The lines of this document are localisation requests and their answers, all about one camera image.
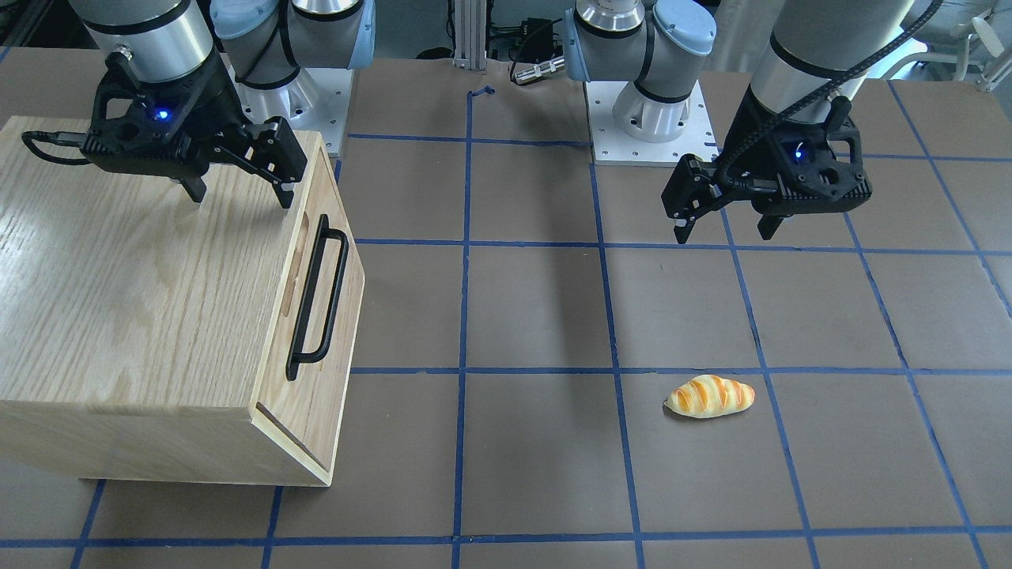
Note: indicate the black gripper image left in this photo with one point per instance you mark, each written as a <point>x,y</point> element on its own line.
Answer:
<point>215,101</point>

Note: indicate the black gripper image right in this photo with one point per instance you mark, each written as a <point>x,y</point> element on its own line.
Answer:
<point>748,134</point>

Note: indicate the wooden drawer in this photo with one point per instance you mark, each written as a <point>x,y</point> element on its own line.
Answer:
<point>307,371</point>

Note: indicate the light wooden drawer cabinet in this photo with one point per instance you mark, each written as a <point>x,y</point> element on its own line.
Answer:
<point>136,324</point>

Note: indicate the toy bread loaf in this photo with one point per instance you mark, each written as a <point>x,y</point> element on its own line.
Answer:
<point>710,396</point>

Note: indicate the white chair background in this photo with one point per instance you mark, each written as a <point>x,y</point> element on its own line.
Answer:
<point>966,34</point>

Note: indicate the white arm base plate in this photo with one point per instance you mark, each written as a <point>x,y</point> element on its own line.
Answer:
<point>318,99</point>
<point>629,129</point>

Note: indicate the aluminium frame post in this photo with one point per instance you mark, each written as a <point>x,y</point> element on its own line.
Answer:
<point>470,21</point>

